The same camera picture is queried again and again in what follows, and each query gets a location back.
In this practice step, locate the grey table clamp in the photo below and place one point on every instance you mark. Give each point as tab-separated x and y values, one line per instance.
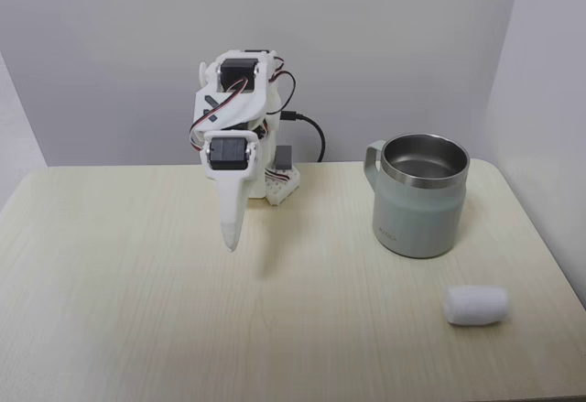
284	157

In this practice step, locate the white cotton dressing roll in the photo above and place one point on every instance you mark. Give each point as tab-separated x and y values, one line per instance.
476	306

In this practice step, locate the pale green steel mug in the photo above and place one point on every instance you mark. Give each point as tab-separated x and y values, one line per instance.
419	209

